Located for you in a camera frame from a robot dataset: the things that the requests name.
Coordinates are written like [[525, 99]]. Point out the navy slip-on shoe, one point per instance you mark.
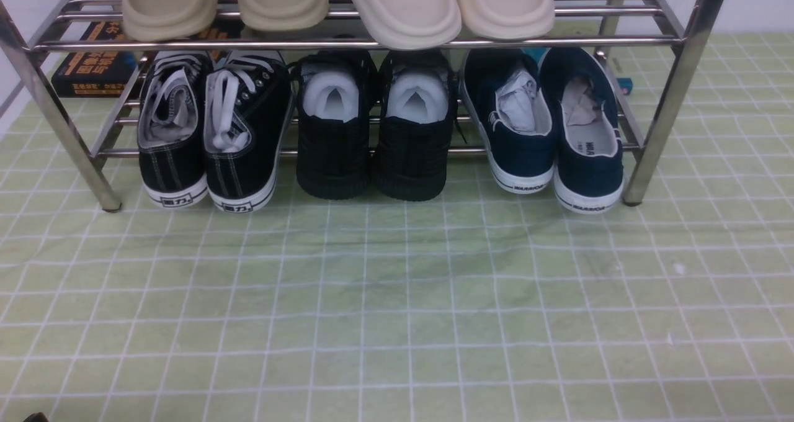
[[500, 88], [588, 173]]

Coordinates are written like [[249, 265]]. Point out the blue book behind rack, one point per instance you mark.
[[537, 53]]

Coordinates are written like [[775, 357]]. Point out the silver metal shoe rack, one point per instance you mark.
[[624, 23]]

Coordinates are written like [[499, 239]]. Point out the all-black canvas shoe right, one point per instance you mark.
[[417, 117]]

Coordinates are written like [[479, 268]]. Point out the all-black canvas shoe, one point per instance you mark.
[[337, 89], [417, 117]]

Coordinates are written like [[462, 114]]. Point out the all-black canvas shoe left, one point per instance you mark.
[[337, 89]]

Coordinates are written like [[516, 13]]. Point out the green checked tablecloth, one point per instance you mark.
[[479, 305]]

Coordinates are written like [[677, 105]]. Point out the black lace-up sneaker right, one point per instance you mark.
[[249, 102]]

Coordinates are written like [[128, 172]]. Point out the black lace-up sneaker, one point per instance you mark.
[[249, 102], [169, 128]]

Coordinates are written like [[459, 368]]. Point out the cream slipper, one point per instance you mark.
[[508, 19], [410, 24]]

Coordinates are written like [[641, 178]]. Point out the cream slipper far right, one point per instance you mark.
[[508, 19]]

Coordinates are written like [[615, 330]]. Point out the black lace-up sneaker left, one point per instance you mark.
[[169, 128]]

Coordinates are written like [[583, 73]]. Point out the beige slipper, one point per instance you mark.
[[282, 15], [159, 20]]

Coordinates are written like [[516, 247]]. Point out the beige slipper far left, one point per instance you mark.
[[159, 20]]

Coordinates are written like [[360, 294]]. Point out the black and orange book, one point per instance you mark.
[[98, 74]]

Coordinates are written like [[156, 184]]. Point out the dark object bottom left corner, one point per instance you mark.
[[36, 417]]

